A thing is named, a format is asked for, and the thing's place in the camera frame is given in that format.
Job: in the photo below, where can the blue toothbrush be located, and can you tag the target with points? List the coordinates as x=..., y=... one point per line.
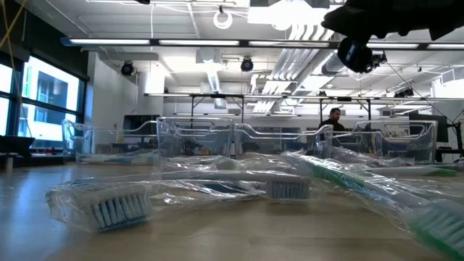
x=119, y=212
x=119, y=158

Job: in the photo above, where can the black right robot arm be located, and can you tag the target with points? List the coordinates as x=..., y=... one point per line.
x=449, y=14

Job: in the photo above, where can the person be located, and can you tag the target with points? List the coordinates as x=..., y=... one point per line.
x=334, y=115

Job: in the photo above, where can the black computer monitor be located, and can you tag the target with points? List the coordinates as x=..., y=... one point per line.
x=139, y=123
x=427, y=127

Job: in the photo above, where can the clear plastic bin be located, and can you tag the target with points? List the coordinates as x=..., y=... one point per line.
x=253, y=130
x=417, y=145
x=78, y=139
x=170, y=137

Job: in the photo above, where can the long ceiling light bar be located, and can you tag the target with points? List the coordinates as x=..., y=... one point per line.
x=199, y=42

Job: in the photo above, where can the white wrapped toothbrush middle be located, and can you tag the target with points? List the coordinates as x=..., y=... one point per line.
x=288, y=189

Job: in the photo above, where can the large room window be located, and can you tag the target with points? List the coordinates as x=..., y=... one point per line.
x=54, y=90

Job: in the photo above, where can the black ceiling camera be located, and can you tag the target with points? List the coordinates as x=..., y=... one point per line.
x=378, y=58
x=127, y=69
x=247, y=64

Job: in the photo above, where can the silver ventilation duct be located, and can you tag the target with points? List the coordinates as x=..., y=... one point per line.
x=331, y=63

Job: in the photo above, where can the black overhead rack frame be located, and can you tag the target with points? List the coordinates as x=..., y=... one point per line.
x=217, y=95

